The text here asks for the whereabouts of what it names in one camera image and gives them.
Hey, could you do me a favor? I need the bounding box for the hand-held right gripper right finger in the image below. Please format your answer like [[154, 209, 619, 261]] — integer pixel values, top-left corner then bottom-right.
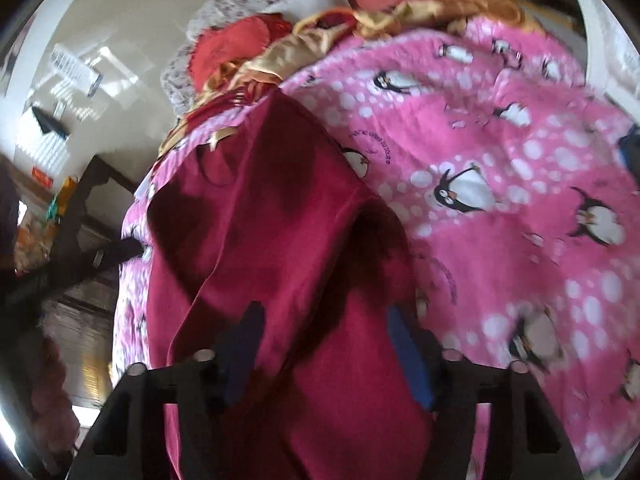
[[386, 304, 586, 480]]

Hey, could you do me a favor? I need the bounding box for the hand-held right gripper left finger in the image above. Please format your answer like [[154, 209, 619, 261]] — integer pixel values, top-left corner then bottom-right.
[[67, 301, 267, 480]]

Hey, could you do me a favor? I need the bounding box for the dark red garment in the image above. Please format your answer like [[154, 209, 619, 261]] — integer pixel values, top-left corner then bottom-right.
[[145, 87, 436, 480]]

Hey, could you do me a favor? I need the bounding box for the pink penguin print blanket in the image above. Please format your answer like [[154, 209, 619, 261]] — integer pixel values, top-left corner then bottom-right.
[[111, 15, 640, 480]]

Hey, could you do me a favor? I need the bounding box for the dark wooden table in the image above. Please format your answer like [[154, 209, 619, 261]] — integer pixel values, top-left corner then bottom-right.
[[5, 155, 151, 306]]

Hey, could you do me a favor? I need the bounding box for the orange bag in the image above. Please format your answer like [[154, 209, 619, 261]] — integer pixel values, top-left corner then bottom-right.
[[57, 177, 77, 211]]

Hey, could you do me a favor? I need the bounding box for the yellow and red blanket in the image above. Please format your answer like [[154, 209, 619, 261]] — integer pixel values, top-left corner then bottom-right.
[[160, 0, 541, 156]]

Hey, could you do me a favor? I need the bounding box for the dark cloth hanging on wall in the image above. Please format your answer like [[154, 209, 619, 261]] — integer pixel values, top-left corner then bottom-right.
[[31, 105, 68, 138]]

